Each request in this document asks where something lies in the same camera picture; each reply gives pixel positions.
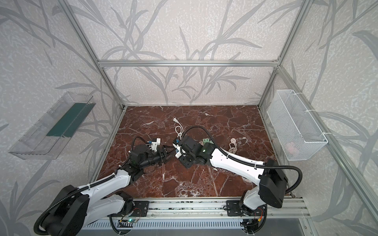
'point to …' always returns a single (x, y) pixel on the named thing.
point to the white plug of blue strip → (175, 120)
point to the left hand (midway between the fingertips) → (177, 148)
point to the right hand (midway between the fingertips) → (184, 152)
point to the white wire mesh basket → (299, 135)
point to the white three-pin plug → (233, 140)
